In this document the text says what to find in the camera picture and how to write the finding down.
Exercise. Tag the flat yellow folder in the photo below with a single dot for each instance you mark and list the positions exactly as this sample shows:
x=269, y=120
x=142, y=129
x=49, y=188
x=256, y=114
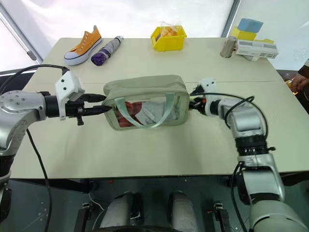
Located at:
x=265, y=40

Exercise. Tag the yellow plastic bin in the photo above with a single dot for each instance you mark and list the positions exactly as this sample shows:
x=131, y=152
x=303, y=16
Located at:
x=169, y=42

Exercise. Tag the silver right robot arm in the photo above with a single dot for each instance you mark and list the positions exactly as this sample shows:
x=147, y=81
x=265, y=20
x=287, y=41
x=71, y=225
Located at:
x=246, y=120

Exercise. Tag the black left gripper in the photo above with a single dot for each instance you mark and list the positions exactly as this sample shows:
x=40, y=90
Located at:
x=73, y=110

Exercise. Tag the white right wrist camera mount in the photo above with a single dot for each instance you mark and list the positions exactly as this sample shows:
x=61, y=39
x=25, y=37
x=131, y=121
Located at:
x=207, y=84

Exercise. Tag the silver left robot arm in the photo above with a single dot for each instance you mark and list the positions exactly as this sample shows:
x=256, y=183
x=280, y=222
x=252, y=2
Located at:
x=17, y=113

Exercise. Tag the green pouch with clear window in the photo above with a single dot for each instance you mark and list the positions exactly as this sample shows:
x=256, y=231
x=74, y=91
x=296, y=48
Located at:
x=144, y=88

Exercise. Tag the grey and purple folded umbrella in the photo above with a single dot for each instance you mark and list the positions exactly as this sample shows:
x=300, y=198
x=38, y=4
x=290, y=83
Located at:
x=106, y=52

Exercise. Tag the dark window frame post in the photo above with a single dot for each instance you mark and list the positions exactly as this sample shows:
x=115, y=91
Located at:
x=229, y=18

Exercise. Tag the grey rounded robot leg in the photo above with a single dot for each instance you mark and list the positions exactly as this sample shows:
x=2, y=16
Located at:
x=186, y=209
x=117, y=210

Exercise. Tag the red and white folded clothes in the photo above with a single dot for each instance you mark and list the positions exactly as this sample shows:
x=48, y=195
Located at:
x=147, y=112

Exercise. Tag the white printed carton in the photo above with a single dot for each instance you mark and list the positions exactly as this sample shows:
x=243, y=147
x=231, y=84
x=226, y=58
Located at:
x=257, y=49

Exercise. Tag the bystander bare hand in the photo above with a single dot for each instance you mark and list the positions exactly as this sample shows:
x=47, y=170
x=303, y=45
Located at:
x=301, y=83

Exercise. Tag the yellow box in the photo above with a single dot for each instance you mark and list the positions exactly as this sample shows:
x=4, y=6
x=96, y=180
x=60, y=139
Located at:
x=243, y=35

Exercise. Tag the blue foam block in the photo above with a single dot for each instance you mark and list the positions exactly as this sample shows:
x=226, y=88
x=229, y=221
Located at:
x=249, y=24

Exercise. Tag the clear bag of orange food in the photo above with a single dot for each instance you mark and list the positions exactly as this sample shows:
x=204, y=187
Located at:
x=170, y=29

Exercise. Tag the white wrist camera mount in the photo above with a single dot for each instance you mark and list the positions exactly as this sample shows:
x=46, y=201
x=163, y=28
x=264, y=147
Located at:
x=207, y=84
x=68, y=83

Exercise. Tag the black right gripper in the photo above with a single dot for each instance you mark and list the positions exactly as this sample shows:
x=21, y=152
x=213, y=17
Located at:
x=200, y=104

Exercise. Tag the black table clamp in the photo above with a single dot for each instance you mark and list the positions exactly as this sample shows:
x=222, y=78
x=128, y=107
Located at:
x=220, y=217
x=83, y=217

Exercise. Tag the orange canvas sneaker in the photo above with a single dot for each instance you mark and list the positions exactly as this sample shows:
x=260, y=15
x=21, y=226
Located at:
x=84, y=47

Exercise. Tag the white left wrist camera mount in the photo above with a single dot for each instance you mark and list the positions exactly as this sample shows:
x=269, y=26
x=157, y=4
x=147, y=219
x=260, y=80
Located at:
x=68, y=83

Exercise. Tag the beige cylindrical roll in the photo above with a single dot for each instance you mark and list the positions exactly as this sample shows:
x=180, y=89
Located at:
x=228, y=47

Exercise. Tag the grey window frame bar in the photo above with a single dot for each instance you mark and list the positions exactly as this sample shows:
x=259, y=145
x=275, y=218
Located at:
x=18, y=36

